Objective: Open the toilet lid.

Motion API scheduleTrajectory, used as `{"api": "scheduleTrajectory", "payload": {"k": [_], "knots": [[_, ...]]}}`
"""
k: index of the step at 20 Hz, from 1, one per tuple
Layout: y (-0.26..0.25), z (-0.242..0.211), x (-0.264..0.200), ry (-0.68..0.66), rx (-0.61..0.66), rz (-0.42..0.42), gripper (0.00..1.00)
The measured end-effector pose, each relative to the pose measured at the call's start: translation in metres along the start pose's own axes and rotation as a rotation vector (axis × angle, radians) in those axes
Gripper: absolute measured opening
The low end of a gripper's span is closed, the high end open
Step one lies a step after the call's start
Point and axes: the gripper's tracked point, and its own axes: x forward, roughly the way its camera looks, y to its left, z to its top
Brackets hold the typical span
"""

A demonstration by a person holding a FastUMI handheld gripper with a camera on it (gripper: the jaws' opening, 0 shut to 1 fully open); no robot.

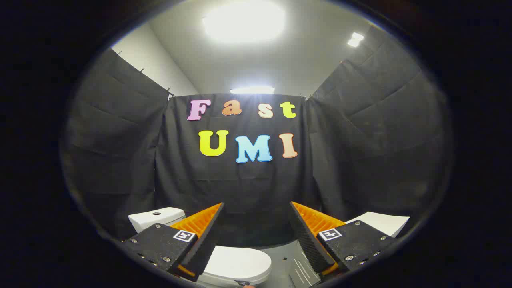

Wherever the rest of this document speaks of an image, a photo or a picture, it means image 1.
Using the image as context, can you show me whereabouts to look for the large ceiling light panel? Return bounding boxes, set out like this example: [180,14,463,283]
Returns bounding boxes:
[202,2,286,43]

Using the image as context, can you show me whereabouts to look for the ceiling light strip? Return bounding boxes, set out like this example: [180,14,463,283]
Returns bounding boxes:
[230,86,276,95]

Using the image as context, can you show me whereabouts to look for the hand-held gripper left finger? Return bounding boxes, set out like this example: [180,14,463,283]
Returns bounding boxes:
[119,202,225,282]

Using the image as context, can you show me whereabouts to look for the black backdrop cloth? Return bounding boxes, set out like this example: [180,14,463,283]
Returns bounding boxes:
[60,26,454,248]

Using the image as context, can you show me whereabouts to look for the white toilet tank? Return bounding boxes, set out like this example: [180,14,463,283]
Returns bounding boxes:
[128,207,186,234]

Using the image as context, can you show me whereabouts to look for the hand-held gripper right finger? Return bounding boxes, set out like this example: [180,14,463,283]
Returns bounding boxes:
[289,201,397,281]

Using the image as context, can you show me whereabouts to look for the grey drawer cabinet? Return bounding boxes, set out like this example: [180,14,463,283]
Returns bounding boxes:
[288,212,411,288]

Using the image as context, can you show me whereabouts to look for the white toilet lid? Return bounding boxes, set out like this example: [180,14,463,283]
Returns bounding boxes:
[198,245,272,286]

